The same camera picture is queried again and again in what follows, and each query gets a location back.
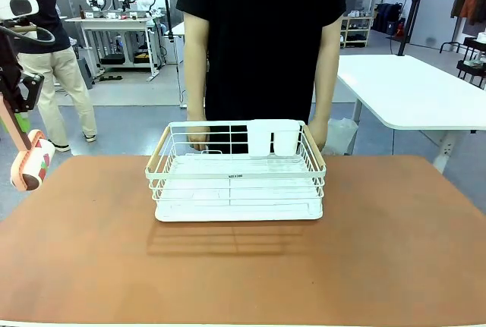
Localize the black tripod stand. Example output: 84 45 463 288
159 0 176 44

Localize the bystander in black shirt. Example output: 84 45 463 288
0 0 99 153

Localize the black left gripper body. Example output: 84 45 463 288
0 33 24 95

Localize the white workbench with robots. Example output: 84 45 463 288
64 14 169 82

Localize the white plastic cutlery holder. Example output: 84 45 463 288
246 118 301 158

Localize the black utility cart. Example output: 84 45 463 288
439 32 486 90

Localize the person's left forearm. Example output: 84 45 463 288
310 14 341 123

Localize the person in black t-shirt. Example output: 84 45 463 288
175 0 348 154

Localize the black stand pole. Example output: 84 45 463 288
396 0 429 57

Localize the clear plastic bag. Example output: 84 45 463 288
327 117 360 156

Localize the person's right forearm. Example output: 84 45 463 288
183 12 211 123

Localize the person's right hand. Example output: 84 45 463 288
186 119 210 152

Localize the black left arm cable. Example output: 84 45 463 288
0 23 56 46

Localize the white wire dish rack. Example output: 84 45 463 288
144 119 327 223

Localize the person's left hand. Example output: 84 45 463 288
308 117 330 152

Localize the white side table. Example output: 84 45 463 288
336 53 486 175

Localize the wooden shoe rack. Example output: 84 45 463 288
339 15 375 49

